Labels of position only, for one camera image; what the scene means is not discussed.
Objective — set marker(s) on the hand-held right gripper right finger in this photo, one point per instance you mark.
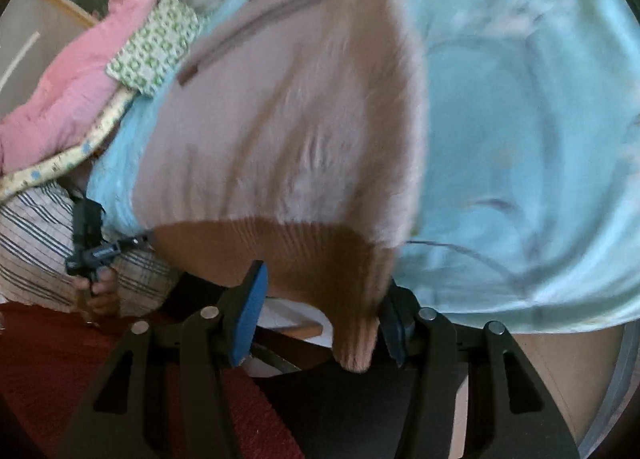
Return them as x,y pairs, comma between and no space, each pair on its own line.
396,339

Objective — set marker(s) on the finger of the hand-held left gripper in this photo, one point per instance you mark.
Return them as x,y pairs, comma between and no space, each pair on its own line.
134,241

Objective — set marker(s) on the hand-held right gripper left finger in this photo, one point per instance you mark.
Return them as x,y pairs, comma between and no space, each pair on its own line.
248,313

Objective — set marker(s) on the beige and brown knit sweater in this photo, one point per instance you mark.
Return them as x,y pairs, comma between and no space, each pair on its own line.
300,139

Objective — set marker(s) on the person's left hand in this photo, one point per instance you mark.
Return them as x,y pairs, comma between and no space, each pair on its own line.
100,291

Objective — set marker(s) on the striped white cloth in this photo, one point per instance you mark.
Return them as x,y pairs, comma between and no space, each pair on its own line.
35,249

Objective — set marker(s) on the dark cloth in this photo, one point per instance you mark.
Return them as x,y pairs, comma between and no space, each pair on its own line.
350,409

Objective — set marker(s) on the yellow dotted blanket edge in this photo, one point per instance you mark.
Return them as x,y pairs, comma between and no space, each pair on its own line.
75,151

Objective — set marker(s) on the red rug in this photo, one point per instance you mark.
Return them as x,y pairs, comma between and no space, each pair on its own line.
45,364

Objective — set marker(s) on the pink quilt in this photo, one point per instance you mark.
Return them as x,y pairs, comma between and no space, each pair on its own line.
75,84

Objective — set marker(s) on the green patterned cloth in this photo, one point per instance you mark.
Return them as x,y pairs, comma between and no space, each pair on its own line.
155,44

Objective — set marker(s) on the light blue bed sheet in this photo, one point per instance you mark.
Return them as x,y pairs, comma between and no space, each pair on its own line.
525,139

